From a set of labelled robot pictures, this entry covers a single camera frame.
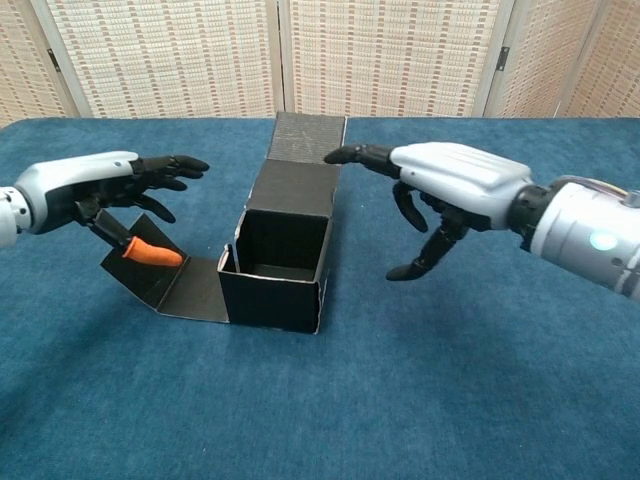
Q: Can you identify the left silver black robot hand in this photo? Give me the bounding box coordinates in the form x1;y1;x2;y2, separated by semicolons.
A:
13;151;211;266

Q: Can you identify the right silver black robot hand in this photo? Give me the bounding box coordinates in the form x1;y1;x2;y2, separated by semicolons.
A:
323;142;534;282

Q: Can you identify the black cardboard box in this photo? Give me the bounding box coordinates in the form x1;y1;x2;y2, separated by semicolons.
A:
99;111;349;335

